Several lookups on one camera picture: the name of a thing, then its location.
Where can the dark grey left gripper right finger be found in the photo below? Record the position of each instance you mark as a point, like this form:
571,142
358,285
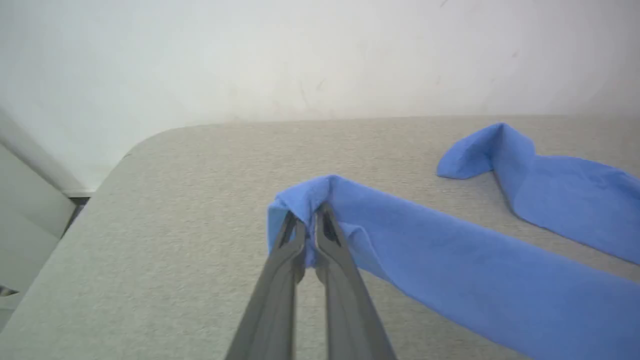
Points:
345,310

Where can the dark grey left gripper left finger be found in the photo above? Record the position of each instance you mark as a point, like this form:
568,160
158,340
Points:
280,300

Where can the white shirt with blue sleeves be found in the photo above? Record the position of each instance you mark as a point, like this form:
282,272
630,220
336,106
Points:
450,260

